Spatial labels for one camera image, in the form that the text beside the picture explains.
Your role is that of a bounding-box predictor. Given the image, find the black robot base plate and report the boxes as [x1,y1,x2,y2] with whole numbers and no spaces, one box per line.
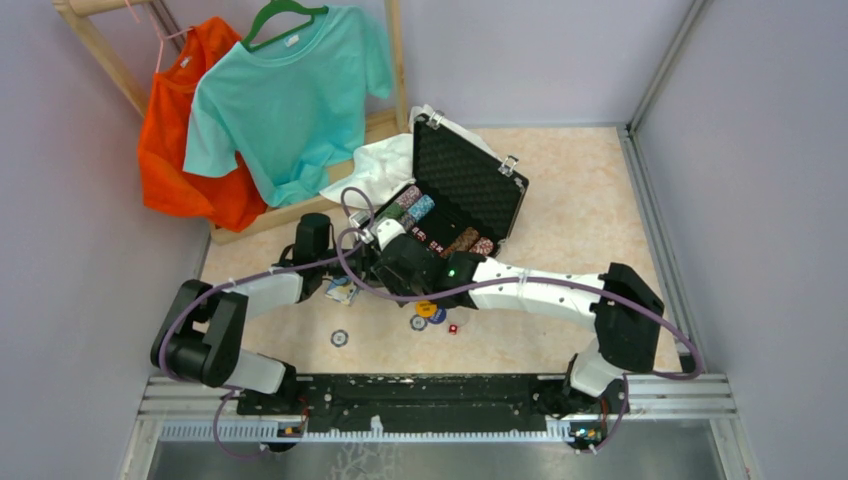
[237,374,624,434]

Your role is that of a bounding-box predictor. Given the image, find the aluminium frame rail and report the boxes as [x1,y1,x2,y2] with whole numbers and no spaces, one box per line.
[139,374,737,444]

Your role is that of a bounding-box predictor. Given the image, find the green white chip row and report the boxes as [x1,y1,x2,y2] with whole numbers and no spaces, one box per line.
[379,185,422,220]

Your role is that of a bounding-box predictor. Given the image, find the orange t-shirt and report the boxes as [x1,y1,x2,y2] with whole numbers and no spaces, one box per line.
[137,16,269,234]

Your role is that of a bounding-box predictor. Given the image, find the blue small blind button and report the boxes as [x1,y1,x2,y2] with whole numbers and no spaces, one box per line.
[427,308,447,325]

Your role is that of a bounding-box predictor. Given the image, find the red white chip row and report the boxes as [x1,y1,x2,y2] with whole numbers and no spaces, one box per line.
[469,237,496,256]

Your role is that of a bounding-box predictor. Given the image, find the grey poker chip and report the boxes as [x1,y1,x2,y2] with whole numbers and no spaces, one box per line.
[330,329,349,348]
[409,315,429,332]

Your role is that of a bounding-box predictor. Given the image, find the red dice in case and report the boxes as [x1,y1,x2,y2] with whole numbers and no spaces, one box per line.
[411,226,444,254]

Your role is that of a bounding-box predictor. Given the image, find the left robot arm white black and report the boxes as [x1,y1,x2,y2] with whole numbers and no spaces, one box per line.
[150,214,378,414]

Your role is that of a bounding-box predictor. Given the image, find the teal t-shirt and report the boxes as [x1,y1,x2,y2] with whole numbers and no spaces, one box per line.
[183,6,394,208]

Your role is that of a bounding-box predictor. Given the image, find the brown chip row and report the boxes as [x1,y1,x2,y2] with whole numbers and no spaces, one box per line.
[440,227,480,258]

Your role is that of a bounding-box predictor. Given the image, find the pink clothes hanger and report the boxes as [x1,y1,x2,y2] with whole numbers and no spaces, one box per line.
[123,0,194,73]

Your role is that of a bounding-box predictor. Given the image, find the black poker set case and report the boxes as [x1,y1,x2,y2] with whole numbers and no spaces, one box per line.
[374,110,529,257]

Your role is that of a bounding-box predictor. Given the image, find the white cloth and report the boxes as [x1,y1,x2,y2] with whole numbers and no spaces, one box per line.
[319,133,413,210]

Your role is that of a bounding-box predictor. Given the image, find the green clothes hanger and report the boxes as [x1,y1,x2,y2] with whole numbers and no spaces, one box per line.
[242,0,329,52]

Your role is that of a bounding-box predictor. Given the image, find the yellow big blind button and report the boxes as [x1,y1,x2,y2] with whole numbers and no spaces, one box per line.
[415,301,438,319]

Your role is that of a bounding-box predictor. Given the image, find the blue playing card box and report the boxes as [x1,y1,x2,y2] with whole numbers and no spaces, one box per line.
[325,277,360,306]

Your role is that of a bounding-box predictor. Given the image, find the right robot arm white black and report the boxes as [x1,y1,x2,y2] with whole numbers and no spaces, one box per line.
[367,234,665,412]

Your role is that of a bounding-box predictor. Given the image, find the blue grey chip row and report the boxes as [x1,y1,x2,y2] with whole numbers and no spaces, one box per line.
[399,195,435,231]

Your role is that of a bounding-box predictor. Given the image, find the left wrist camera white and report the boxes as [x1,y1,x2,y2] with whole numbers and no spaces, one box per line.
[348,210,374,244]

